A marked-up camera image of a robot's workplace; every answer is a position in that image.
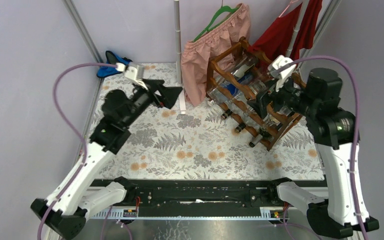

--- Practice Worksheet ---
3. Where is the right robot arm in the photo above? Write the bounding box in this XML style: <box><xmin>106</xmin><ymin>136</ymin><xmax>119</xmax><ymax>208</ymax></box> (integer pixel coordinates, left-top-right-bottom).
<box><xmin>247</xmin><ymin>67</ymin><xmax>380</xmax><ymax>239</ymax></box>

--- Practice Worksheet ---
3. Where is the wooden wine rack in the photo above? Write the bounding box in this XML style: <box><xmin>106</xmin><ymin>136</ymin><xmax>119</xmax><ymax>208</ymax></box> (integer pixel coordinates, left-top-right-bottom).
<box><xmin>206</xmin><ymin>37</ymin><xmax>303</xmax><ymax>151</ymax></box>

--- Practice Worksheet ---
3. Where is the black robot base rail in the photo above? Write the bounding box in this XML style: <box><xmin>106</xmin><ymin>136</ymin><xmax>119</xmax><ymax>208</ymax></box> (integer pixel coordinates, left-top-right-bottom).
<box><xmin>89</xmin><ymin>178</ymin><xmax>301</xmax><ymax>219</ymax></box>

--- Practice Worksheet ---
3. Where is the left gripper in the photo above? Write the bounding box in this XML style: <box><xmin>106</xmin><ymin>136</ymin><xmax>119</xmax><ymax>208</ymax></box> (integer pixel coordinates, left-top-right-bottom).
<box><xmin>122</xmin><ymin>78</ymin><xmax>182</xmax><ymax>129</ymax></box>

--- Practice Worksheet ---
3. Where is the purple cable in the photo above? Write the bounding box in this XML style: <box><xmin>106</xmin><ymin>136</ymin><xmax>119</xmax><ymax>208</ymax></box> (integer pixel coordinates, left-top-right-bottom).
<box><xmin>276</xmin><ymin>54</ymin><xmax>370</xmax><ymax>240</ymax></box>
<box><xmin>36</xmin><ymin>62</ymin><xmax>118</xmax><ymax>240</ymax></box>

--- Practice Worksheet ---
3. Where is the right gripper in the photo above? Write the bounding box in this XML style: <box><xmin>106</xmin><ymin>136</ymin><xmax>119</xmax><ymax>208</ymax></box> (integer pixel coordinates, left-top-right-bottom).
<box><xmin>246</xmin><ymin>71</ymin><xmax>318</xmax><ymax>119</ymax></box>

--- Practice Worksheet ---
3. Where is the white pole base foot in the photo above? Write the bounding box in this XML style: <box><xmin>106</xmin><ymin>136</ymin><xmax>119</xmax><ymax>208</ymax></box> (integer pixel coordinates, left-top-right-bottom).
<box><xmin>179</xmin><ymin>90</ymin><xmax>187</xmax><ymax>115</ymax></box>

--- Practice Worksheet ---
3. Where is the green clothes hanger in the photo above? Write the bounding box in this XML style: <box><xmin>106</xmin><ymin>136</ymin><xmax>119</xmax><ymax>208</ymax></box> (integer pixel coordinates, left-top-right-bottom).
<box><xmin>192</xmin><ymin>0</ymin><xmax>241</xmax><ymax>42</ymax></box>

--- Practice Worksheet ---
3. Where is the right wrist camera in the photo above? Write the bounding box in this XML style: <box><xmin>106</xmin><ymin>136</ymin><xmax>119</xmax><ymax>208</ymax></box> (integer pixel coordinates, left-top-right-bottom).
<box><xmin>267</xmin><ymin>54</ymin><xmax>297</xmax><ymax>92</ymax></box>

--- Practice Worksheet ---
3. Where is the clear square liquor bottle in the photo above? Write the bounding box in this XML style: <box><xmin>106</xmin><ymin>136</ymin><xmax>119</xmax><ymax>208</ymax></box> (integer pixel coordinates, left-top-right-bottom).
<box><xmin>235</xmin><ymin>113</ymin><xmax>263</xmax><ymax>134</ymax></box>

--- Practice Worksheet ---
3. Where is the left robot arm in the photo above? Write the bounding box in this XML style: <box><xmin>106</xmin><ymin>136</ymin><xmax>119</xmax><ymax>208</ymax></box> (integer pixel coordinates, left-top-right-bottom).
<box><xmin>30</xmin><ymin>79</ymin><xmax>183</xmax><ymax>240</ymax></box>

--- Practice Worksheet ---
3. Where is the blue cloth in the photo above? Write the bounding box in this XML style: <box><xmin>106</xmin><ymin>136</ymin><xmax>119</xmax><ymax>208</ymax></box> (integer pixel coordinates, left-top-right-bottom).
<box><xmin>96</xmin><ymin>50</ymin><xmax>132</xmax><ymax>79</ymax></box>

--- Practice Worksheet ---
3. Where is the pink skirt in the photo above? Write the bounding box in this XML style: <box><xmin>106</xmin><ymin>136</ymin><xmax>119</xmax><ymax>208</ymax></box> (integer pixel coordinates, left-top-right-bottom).
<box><xmin>180</xmin><ymin>3</ymin><xmax>251</xmax><ymax>107</ymax></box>

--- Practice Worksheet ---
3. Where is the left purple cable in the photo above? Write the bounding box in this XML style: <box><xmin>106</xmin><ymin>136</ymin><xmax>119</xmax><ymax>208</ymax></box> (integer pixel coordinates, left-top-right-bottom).
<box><xmin>36</xmin><ymin>62</ymin><xmax>118</xmax><ymax>240</ymax></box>

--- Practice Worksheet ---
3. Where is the dark green wine bottle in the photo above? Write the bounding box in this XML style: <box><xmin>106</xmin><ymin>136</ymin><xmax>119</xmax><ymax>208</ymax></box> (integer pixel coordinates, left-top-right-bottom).
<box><xmin>248</xmin><ymin>129</ymin><xmax>271</xmax><ymax>148</ymax></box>

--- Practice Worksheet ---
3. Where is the red garment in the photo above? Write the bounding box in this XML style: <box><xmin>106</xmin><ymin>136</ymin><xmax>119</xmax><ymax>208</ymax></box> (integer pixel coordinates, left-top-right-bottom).
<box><xmin>247</xmin><ymin>0</ymin><xmax>322</xmax><ymax>60</ymax></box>

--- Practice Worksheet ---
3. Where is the floral tablecloth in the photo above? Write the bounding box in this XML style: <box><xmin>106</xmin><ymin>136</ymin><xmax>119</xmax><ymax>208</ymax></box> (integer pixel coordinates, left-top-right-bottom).
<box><xmin>79</xmin><ymin>62</ymin><xmax>325</xmax><ymax>181</ymax></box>

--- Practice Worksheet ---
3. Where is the pink clothes hanger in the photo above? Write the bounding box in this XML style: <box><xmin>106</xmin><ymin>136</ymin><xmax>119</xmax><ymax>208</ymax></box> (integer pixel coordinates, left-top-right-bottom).
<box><xmin>278</xmin><ymin>0</ymin><xmax>303</xmax><ymax>18</ymax></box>

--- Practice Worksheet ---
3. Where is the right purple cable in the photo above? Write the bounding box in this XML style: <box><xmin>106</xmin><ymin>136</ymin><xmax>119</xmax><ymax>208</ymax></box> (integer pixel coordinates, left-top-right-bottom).
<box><xmin>276</xmin><ymin>54</ymin><xmax>370</xmax><ymax>240</ymax></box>

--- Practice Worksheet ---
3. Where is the clear liquor bottle gold label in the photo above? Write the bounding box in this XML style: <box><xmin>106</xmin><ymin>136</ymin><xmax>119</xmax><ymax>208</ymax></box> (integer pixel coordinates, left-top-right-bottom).
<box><xmin>219</xmin><ymin>103</ymin><xmax>243</xmax><ymax>123</ymax></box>

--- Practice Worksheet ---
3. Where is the blue glass bottle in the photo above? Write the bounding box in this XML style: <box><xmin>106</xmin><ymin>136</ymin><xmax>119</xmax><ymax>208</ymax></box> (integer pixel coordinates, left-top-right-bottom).
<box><xmin>223</xmin><ymin>74</ymin><xmax>256</xmax><ymax>97</ymax></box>

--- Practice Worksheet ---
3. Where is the clear glass bottle tall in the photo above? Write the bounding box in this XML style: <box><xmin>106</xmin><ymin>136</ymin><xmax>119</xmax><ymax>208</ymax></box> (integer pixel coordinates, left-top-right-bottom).
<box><xmin>230</xmin><ymin>54</ymin><xmax>259</xmax><ymax>79</ymax></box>

